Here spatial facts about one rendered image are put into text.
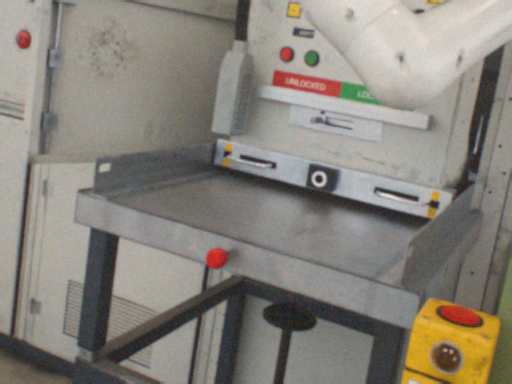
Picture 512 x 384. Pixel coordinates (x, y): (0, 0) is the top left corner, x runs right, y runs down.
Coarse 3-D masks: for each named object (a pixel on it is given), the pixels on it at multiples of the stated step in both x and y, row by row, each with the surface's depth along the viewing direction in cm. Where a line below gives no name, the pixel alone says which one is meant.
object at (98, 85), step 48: (48, 0) 125; (96, 0) 135; (144, 0) 142; (192, 0) 151; (48, 48) 129; (96, 48) 138; (144, 48) 147; (192, 48) 157; (48, 96) 132; (96, 96) 140; (144, 96) 150; (192, 96) 160; (48, 144) 133; (96, 144) 143; (144, 144) 153; (192, 144) 164
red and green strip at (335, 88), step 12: (276, 72) 140; (288, 72) 139; (276, 84) 141; (288, 84) 139; (300, 84) 138; (312, 84) 137; (324, 84) 136; (336, 84) 135; (348, 84) 134; (336, 96) 135; (348, 96) 134; (360, 96) 133
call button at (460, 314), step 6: (450, 306) 69; (456, 306) 69; (444, 312) 68; (450, 312) 67; (456, 312) 67; (462, 312) 68; (468, 312) 68; (474, 312) 68; (450, 318) 66; (456, 318) 66; (462, 318) 66; (468, 318) 66; (474, 318) 67
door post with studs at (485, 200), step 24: (504, 72) 146; (504, 96) 146; (504, 120) 147; (504, 144) 147; (480, 168) 150; (504, 168) 147; (480, 192) 151; (504, 192) 148; (480, 240) 151; (480, 264) 152; (480, 288) 152
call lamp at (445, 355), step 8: (440, 344) 65; (448, 344) 64; (432, 352) 65; (440, 352) 64; (448, 352) 64; (456, 352) 64; (432, 360) 65; (440, 360) 64; (448, 360) 63; (456, 360) 63; (464, 360) 64; (440, 368) 64; (448, 368) 63; (456, 368) 64
